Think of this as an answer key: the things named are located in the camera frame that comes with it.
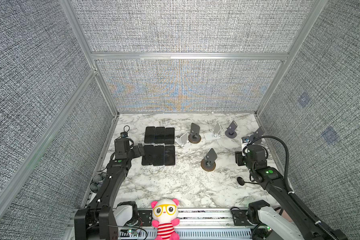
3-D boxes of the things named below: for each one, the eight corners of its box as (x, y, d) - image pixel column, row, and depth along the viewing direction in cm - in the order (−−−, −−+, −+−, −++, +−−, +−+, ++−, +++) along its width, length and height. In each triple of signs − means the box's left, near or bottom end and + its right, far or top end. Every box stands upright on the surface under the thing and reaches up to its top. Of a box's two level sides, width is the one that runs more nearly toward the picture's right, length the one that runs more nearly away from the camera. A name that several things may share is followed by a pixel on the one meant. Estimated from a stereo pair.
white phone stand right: (210, 144, 104) (212, 136, 97) (204, 137, 107) (205, 129, 100) (222, 136, 108) (225, 128, 101) (215, 130, 112) (218, 122, 105)
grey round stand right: (226, 138, 107) (230, 128, 99) (224, 130, 111) (227, 120, 103) (233, 138, 107) (238, 128, 99) (231, 130, 111) (235, 120, 103)
